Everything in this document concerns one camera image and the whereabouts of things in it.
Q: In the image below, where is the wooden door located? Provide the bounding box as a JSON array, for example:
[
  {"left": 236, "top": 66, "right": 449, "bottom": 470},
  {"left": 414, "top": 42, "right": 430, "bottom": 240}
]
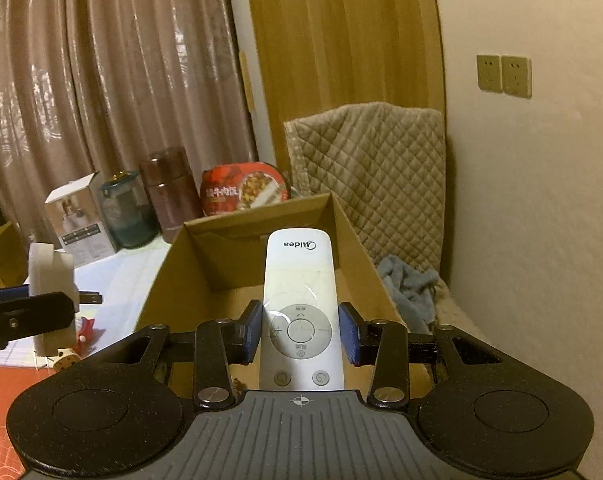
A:
[{"left": 244, "top": 0, "right": 445, "bottom": 196}]

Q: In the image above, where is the white remote with round dial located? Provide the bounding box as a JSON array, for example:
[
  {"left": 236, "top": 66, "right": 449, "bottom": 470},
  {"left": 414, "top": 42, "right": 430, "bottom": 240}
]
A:
[{"left": 258, "top": 229, "right": 345, "bottom": 392}]

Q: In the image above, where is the beige patterned curtain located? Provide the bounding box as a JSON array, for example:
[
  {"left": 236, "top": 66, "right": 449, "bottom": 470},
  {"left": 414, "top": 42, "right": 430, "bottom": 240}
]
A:
[{"left": 0, "top": 0, "right": 258, "bottom": 243}]

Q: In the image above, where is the quilted beige chair cover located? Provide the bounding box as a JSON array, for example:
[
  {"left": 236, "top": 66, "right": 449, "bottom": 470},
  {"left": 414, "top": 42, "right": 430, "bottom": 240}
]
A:
[{"left": 284, "top": 102, "right": 448, "bottom": 282}]

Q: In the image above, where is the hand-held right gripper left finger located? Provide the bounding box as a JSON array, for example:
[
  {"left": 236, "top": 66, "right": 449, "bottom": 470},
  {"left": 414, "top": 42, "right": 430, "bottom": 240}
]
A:
[{"left": 88, "top": 299, "right": 264, "bottom": 410}]

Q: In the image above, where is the white product box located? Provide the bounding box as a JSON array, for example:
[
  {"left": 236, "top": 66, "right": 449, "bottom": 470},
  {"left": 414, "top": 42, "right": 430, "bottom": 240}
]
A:
[{"left": 44, "top": 172, "right": 119, "bottom": 267}]

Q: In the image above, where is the brown thermos flask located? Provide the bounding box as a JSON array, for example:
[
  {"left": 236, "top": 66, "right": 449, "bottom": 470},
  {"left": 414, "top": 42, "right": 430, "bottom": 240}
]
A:
[{"left": 140, "top": 147, "right": 206, "bottom": 244}]

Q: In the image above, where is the blue towel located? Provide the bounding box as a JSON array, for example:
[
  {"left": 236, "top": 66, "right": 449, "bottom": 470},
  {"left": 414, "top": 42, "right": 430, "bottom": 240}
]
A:
[{"left": 378, "top": 254, "right": 441, "bottom": 334}]

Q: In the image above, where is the green glass jar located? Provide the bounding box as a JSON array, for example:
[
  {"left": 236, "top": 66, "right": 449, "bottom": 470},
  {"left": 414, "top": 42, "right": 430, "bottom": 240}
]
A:
[{"left": 98, "top": 172, "right": 158, "bottom": 249}]

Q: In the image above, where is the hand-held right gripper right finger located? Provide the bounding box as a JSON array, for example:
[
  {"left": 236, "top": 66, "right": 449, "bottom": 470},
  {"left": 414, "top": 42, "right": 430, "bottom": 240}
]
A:
[{"left": 337, "top": 302, "right": 513, "bottom": 410}]

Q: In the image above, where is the red printed cardboard sheet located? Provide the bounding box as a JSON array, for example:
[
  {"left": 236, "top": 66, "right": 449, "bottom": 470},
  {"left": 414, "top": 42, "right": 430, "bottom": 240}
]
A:
[{"left": 0, "top": 350, "right": 85, "bottom": 480}]

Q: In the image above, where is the white power adapter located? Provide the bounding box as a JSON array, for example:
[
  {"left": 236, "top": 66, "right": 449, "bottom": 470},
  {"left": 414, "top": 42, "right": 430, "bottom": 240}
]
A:
[{"left": 28, "top": 242, "right": 103, "bottom": 357}]

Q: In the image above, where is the brown cardboard box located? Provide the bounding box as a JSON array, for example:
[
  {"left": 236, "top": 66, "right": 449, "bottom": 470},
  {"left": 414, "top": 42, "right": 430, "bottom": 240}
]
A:
[{"left": 136, "top": 192, "right": 433, "bottom": 397}]

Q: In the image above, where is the large brown shipping carton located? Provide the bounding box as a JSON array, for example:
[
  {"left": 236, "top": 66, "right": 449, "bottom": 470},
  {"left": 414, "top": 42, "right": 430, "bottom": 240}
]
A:
[{"left": 0, "top": 222, "right": 28, "bottom": 294}]

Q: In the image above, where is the cartoon cat toy figure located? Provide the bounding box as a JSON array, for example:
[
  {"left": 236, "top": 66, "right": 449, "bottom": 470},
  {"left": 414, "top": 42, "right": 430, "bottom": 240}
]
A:
[{"left": 74, "top": 316, "right": 97, "bottom": 347}]

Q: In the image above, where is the red instant rice bowl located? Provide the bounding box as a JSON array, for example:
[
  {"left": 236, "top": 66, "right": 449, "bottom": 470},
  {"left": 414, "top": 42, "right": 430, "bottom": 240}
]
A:
[{"left": 201, "top": 162, "right": 291, "bottom": 219}]

